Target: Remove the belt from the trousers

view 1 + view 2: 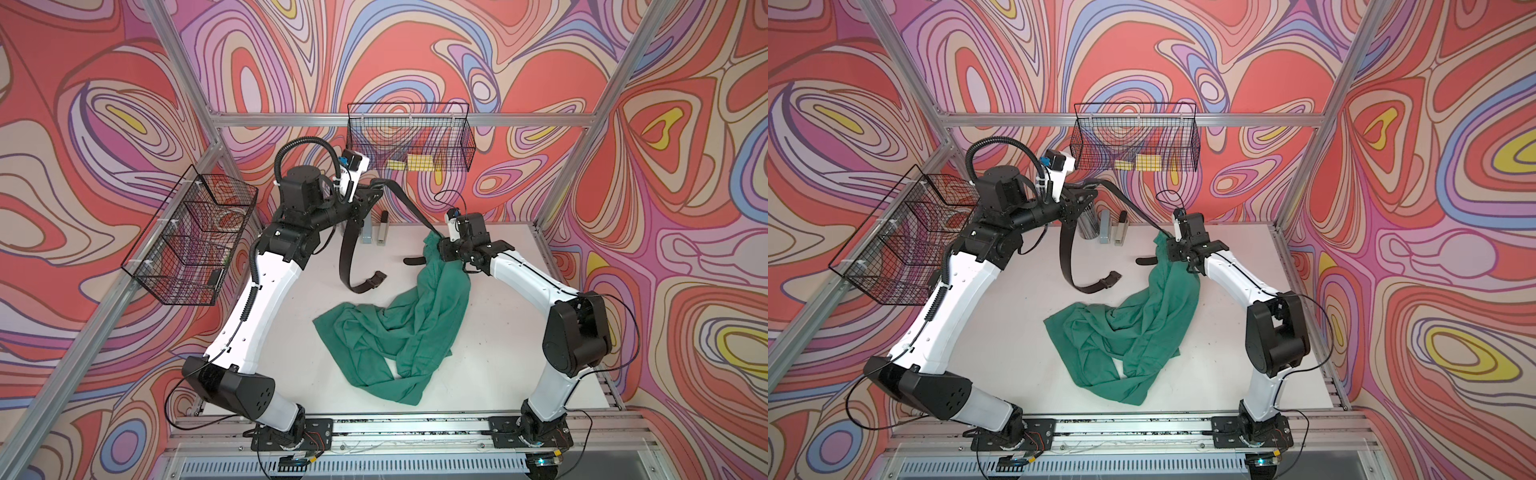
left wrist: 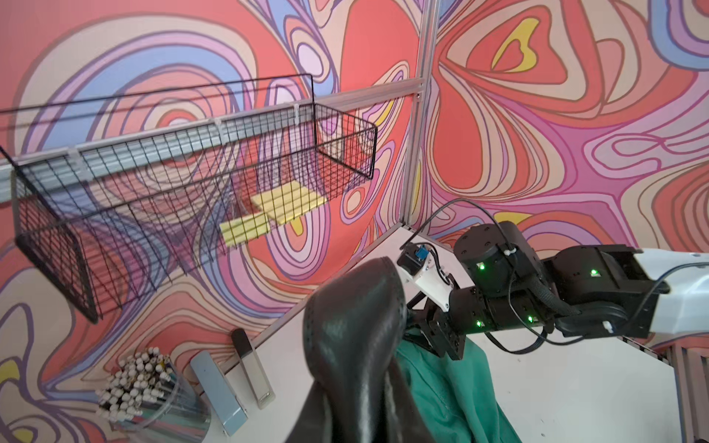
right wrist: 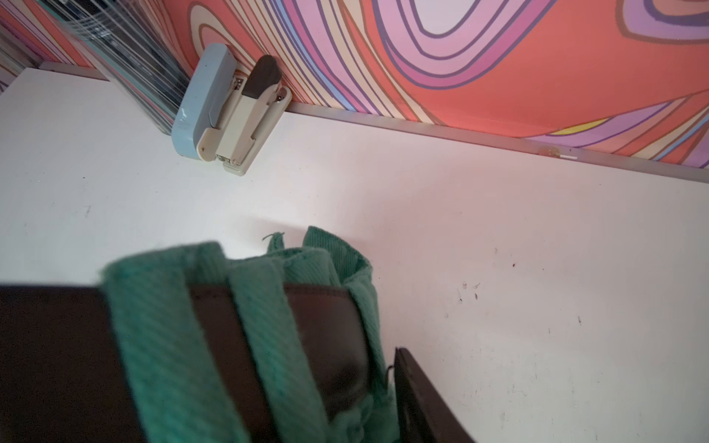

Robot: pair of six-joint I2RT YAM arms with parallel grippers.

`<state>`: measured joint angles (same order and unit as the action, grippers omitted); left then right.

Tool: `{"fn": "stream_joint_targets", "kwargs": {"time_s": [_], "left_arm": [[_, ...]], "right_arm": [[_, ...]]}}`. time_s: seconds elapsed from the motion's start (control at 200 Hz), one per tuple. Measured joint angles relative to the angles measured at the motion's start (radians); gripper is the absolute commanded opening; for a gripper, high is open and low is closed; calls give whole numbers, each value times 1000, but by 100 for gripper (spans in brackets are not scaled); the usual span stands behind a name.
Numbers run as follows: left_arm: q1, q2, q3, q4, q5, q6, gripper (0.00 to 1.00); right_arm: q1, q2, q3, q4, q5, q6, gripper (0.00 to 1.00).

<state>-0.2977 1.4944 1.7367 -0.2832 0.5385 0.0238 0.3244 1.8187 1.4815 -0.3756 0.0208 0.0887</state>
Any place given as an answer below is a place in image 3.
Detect clear cup of pencils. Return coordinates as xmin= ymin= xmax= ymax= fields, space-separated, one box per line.
xmin=39 ymin=1 xmax=188 ymax=135

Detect beige black stapler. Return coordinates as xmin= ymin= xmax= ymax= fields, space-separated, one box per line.
xmin=197 ymin=55 xmax=293 ymax=175

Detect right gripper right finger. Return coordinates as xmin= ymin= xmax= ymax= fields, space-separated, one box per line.
xmin=393 ymin=348 xmax=475 ymax=443

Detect light blue stapler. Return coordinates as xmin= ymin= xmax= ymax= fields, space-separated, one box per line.
xmin=171 ymin=44 xmax=237 ymax=160

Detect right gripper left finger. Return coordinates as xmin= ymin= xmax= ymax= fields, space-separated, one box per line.
xmin=1 ymin=285 xmax=144 ymax=442

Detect green trousers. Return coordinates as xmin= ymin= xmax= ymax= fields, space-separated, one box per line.
xmin=102 ymin=227 xmax=400 ymax=442

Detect black leather belt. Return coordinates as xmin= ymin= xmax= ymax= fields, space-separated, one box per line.
xmin=187 ymin=283 xmax=371 ymax=443

